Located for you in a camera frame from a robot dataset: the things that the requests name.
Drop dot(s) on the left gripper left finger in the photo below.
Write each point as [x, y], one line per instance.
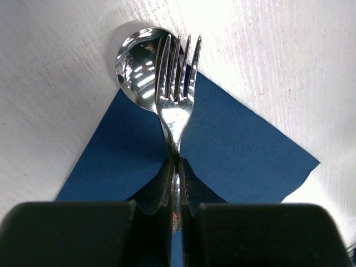
[134, 232]

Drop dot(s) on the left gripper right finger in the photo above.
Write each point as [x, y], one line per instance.
[217, 233]

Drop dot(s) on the blue paper napkin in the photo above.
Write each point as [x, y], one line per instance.
[235, 152]

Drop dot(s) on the silver fork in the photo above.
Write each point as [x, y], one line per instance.
[175, 99]

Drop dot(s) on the wooden handle spoon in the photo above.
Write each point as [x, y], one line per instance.
[136, 64]

